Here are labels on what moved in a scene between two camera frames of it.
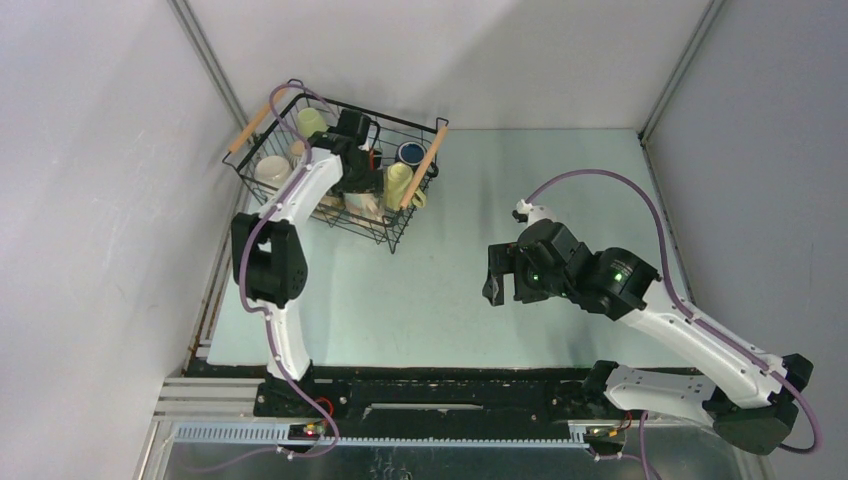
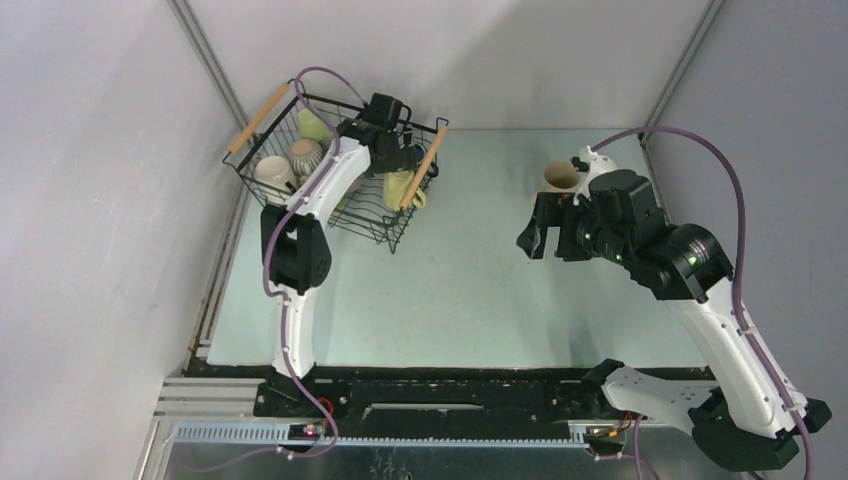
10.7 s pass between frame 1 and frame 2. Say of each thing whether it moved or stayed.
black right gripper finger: moved
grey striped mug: stayed
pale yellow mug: stayed
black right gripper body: moved
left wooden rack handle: stayed
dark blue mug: stayed
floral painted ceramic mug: moved
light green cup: stayed
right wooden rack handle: stayed
